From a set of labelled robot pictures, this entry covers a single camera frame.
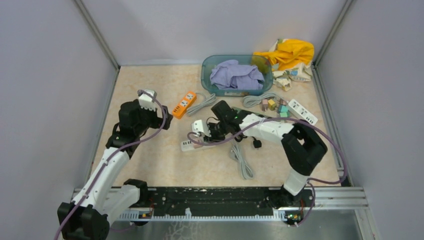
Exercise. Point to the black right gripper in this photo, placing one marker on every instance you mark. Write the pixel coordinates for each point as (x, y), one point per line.
(213, 136)

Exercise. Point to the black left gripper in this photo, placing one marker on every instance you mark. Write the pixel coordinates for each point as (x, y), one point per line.
(157, 121)

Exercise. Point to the orange power strip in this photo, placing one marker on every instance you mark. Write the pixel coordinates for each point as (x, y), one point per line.
(187, 101)

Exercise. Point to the small white power strip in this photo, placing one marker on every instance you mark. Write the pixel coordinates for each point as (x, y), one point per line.
(189, 146)

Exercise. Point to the green power strip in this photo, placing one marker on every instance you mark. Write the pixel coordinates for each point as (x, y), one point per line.
(241, 110)

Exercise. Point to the yellow usb charger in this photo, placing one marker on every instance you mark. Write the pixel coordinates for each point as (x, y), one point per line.
(271, 104)

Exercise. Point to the light green usb charger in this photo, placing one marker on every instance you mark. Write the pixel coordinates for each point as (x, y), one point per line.
(284, 114)

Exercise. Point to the teal usb charger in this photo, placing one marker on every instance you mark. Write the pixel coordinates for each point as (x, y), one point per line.
(283, 109)

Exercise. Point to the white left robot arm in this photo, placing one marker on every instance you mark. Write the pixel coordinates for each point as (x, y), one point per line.
(90, 214)

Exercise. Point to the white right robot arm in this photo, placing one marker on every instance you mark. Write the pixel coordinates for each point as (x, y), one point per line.
(302, 145)

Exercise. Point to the purple cloth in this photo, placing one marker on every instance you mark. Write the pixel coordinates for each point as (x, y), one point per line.
(230, 75)

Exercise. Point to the teal plastic basin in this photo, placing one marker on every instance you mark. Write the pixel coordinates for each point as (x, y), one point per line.
(261, 62)

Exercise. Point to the white patterned cloth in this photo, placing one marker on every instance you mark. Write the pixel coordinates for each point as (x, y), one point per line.
(300, 73)

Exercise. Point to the yellow cloth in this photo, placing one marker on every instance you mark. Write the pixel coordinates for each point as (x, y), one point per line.
(289, 53)

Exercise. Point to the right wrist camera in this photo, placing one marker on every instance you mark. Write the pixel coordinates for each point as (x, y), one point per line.
(200, 128)

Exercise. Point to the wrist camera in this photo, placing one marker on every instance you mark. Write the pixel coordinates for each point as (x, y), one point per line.
(146, 99)
(200, 128)

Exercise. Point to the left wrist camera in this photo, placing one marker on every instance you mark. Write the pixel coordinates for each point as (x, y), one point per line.
(146, 99)

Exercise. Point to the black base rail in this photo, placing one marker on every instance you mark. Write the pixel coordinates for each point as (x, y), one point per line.
(221, 201)

